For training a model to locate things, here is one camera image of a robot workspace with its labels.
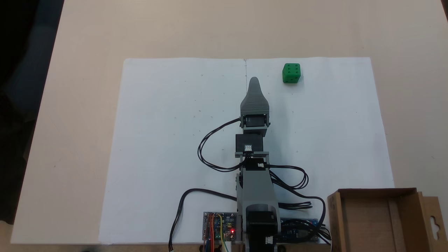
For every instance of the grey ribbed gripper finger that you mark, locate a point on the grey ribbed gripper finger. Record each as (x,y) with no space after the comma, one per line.
(254,99)

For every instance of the green die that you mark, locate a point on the green die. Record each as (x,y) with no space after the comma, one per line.
(291,73)

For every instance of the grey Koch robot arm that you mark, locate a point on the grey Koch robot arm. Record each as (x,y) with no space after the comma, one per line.
(257,189)

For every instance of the white paper sheet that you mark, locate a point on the white paper sheet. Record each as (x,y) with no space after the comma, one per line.
(168,140)

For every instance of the blue circuit board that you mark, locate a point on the blue circuit board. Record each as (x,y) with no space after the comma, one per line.
(297,232)

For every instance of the brown cardboard box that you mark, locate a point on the brown cardboard box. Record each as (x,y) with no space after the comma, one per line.
(367,224)

